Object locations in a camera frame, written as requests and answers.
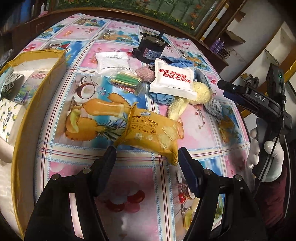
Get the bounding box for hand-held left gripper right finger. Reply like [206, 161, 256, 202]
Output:
[178, 147, 271, 241]

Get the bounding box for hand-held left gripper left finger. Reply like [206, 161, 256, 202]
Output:
[24, 146, 117, 241]

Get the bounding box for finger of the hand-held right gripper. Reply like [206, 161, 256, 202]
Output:
[223, 91, 262, 114]
[217, 79, 250, 94]

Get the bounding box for yellow towel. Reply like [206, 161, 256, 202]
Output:
[167, 81, 212, 122]

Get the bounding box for yellow cracker packet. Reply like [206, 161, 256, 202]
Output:
[115, 102, 184, 166]

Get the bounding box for yellow cardboard box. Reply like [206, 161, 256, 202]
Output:
[0, 48, 67, 234]

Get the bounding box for person's right forearm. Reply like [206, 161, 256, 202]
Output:
[254, 167, 289, 232]

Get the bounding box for person's right hand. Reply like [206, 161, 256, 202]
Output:
[246, 127, 285, 184]

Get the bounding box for black shelf object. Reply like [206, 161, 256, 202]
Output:
[239, 73, 259, 87]

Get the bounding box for white desiccant packet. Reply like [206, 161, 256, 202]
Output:
[203, 97, 223, 120]

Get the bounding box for grey-blue towel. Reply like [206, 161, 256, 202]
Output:
[194, 68, 212, 90]

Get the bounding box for brown cardboard box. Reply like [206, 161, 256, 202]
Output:
[225, 29, 245, 44]

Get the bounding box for red white wet wipe packet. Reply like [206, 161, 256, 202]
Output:
[149, 58, 197, 101]

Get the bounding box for white yellow paper roll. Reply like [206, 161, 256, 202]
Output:
[201, 0, 232, 42]

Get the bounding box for light blue towel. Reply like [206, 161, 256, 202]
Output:
[148, 56, 197, 106]

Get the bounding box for bag of green pens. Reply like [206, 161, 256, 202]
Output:
[107, 72, 148, 95]

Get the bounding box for pink fluffy cloth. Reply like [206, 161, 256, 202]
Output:
[135, 65, 156, 82]

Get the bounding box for black electric motor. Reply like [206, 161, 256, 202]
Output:
[132, 29, 171, 64]

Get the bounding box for glass fish tank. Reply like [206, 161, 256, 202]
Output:
[54, 0, 228, 39]

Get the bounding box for white plastic packet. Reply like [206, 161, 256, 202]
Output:
[95, 51, 132, 77]

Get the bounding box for illustrated paper pack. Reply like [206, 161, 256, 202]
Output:
[14, 68, 51, 108]

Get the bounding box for lemon print tissue pack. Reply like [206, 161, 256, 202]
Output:
[0, 97, 26, 142]

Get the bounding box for green white packet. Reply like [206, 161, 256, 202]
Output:
[0, 67, 25, 99]

